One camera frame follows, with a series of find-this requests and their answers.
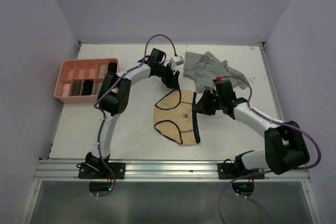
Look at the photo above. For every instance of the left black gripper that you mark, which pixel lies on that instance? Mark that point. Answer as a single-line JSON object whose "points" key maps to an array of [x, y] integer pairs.
{"points": [[171, 81]]}

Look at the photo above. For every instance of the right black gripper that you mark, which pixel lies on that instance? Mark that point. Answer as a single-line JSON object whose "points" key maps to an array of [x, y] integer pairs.
{"points": [[202, 106]]}

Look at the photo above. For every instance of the beige navy-trimmed underwear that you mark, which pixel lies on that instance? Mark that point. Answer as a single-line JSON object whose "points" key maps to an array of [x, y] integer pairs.
{"points": [[174, 118]]}

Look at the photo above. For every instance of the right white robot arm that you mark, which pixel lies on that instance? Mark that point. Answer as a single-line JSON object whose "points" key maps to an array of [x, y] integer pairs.
{"points": [[284, 145]]}

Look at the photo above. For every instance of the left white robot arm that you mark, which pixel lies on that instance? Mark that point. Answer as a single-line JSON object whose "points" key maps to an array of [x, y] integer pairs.
{"points": [[113, 99]]}

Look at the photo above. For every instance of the grey striped underwear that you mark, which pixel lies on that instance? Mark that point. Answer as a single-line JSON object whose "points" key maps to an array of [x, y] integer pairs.
{"points": [[204, 68]]}

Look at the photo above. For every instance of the black rolled cloth back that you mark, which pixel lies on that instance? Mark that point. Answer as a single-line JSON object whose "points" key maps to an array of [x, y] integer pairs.
{"points": [[112, 67]]}

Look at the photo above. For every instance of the black rolled cloth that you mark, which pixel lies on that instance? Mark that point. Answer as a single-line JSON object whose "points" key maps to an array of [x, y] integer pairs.
{"points": [[112, 67], [87, 87]]}

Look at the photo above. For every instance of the beige rolled cloth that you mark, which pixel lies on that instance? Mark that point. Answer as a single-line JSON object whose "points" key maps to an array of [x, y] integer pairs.
{"points": [[102, 70]]}

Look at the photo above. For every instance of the grey rolled cloth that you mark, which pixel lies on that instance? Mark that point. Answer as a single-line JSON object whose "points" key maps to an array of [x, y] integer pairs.
{"points": [[98, 87]]}

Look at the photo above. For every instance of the black rolled cloth front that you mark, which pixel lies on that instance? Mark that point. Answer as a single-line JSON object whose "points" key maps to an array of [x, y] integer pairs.
{"points": [[87, 87]]}

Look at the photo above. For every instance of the pink divided storage tray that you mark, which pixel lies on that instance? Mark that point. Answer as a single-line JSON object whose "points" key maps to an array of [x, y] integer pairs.
{"points": [[80, 70]]}

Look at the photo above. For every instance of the olive rolled cloth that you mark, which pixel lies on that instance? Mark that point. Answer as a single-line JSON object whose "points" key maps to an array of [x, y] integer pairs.
{"points": [[76, 88]]}

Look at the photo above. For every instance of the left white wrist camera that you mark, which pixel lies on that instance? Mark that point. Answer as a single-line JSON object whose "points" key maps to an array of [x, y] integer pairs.
{"points": [[176, 61]]}

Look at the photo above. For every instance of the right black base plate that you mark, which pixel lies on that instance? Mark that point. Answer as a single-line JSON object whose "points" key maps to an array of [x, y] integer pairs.
{"points": [[228, 171]]}

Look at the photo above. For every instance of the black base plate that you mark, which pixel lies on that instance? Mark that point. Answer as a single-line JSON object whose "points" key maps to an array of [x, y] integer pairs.
{"points": [[228, 171], [87, 171]]}

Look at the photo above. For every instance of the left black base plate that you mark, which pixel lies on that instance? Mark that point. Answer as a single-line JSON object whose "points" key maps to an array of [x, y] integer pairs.
{"points": [[87, 171]]}

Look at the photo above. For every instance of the aluminium mounting rail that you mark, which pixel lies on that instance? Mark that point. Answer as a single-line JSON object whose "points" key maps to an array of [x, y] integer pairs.
{"points": [[135, 171]]}

